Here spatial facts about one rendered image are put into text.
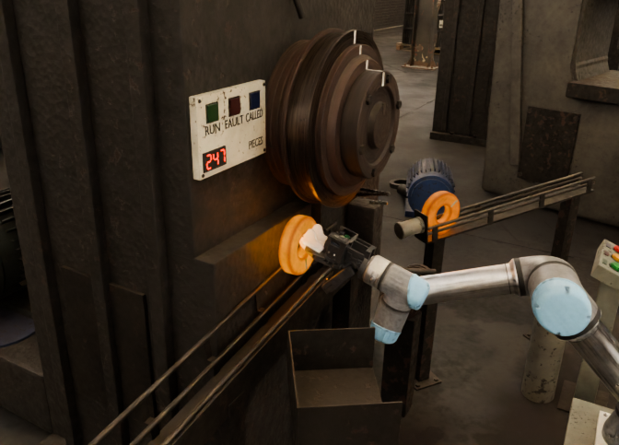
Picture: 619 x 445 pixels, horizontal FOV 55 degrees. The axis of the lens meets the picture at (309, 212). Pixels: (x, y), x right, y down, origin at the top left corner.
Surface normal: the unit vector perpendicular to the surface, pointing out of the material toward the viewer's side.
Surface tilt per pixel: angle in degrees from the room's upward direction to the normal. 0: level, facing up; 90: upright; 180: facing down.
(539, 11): 90
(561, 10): 90
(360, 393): 5
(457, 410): 0
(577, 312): 84
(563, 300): 84
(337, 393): 5
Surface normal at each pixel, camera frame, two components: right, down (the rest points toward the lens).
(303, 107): -0.46, 0.00
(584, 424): 0.02, -0.93
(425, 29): -0.49, 0.32
